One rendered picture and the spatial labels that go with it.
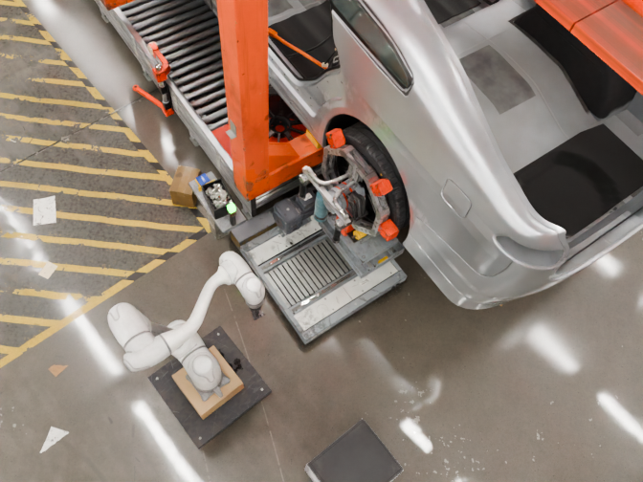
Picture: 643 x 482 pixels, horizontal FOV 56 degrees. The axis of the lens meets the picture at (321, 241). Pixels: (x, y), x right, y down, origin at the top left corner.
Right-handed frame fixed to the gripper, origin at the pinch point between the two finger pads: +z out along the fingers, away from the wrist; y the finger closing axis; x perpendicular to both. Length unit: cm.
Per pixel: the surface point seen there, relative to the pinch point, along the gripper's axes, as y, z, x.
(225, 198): -78, 19, 36
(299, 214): -48, 36, 71
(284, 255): -43, 68, 56
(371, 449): 87, 42, 10
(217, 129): -143, 49, 76
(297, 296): -15, 70, 44
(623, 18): 67, -224, 38
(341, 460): 81, 42, -6
